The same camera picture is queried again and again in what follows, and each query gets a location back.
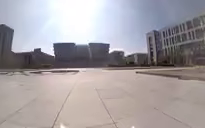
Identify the flat dark planting bed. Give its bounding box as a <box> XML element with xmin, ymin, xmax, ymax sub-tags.
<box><xmin>0</xmin><ymin>69</ymin><xmax>80</xmax><ymax>76</ymax></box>

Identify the small grey building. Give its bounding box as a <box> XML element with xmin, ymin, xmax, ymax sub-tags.
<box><xmin>109</xmin><ymin>50</ymin><xmax>126</xmax><ymax>67</ymax></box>

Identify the tall dark building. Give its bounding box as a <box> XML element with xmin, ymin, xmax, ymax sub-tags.
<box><xmin>0</xmin><ymin>21</ymin><xmax>15</xmax><ymax>70</ymax></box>

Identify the raised paved bed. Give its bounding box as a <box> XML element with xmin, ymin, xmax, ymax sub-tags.
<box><xmin>135</xmin><ymin>66</ymin><xmax>205</xmax><ymax>83</ymax></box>

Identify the wide dark block building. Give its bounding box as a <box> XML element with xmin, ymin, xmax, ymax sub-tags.
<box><xmin>53</xmin><ymin>41</ymin><xmax>111</xmax><ymax>68</ymax></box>

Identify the large white building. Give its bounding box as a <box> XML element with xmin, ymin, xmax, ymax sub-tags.
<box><xmin>145</xmin><ymin>9</ymin><xmax>205</xmax><ymax>67</ymax></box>

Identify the low dark building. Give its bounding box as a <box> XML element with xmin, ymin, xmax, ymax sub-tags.
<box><xmin>13</xmin><ymin>47</ymin><xmax>55</xmax><ymax>69</ymax></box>

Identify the pale low building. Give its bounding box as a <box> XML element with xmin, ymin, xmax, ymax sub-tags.
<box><xmin>125</xmin><ymin>52</ymin><xmax>149</xmax><ymax>66</ymax></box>

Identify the pale paved plaza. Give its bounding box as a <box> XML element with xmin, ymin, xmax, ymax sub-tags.
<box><xmin>0</xmin><ymin>68</ymin><xmax>205</xmax><ymax>128</ymax></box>

